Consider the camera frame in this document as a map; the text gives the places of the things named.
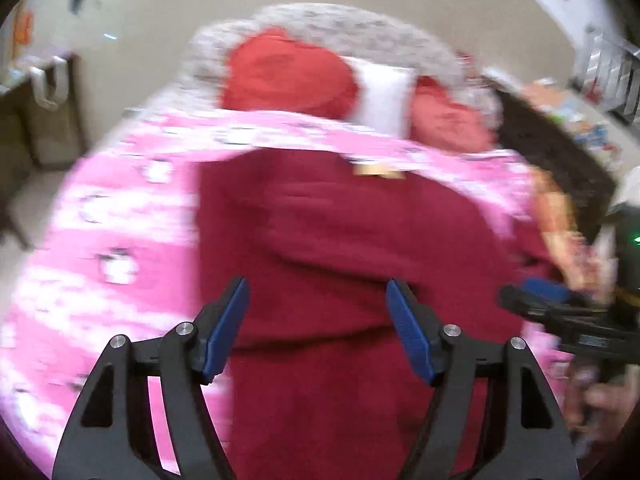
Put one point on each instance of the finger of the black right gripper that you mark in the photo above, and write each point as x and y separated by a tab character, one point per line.
554	306

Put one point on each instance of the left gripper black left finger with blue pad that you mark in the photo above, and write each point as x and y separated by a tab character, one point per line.
110	433

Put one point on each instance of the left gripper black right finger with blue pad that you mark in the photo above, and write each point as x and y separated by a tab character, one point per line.
492	414

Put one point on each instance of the dark red garment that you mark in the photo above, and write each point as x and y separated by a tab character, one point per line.
321	387

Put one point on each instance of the colourful patterned clothing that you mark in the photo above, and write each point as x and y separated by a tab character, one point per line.
568	249

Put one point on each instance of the dark wooden bedside table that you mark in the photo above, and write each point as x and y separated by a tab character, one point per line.
544	144

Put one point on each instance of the pink penguin blanket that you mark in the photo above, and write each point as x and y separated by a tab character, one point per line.
121	254

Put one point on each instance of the chrome metal rack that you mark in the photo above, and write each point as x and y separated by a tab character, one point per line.
607	74

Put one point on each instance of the small red heart cushion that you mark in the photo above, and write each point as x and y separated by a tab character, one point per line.
438	122

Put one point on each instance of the dark wooden desk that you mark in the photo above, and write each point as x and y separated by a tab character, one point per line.
35	141

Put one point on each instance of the white pillow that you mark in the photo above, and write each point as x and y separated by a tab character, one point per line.
384	97

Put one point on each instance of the grey floral bed cover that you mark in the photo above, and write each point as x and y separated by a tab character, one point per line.
347	31

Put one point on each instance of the large red heart cushion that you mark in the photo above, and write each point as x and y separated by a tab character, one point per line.
273	71

